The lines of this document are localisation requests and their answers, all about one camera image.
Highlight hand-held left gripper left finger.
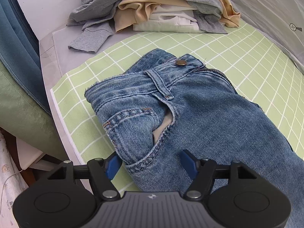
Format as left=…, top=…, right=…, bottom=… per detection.
left=47, top=154, right=123, bottom=200

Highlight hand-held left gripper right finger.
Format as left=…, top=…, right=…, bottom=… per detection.
left=179, top=149, right=259, bottom=200

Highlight blue denim jeans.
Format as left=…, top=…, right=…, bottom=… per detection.
left=84, top=48, right=304, bottom=228

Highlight green grid mat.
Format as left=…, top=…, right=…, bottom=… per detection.
left=50, top=19, right=304, bottom=195

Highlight green velvet cushion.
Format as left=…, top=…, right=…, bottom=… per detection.
left=0, top=62, right=69, bottom=157

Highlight white patterned cloth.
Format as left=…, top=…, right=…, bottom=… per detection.
left=0, top=131, right=29, bottom=228

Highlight white folded garment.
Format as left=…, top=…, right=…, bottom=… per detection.
left=133, top=5, right=205, bottom=33

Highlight teal curtain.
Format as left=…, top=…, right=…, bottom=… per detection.
left=0, top=0, right=53, bottom=117

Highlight grey sheet with markers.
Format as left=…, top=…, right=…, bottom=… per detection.
left=223, top=0, right=304, bottom=73

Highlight white cable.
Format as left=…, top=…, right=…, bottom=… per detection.
left=0, top=169, right=24, bottom=209

